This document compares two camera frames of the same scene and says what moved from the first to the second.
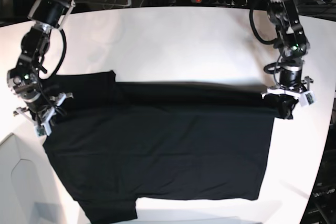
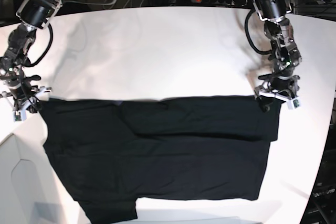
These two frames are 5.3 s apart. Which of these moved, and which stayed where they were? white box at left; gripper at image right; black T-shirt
Moved: gripper at image right; black T-shirt
Stayed: white box at left
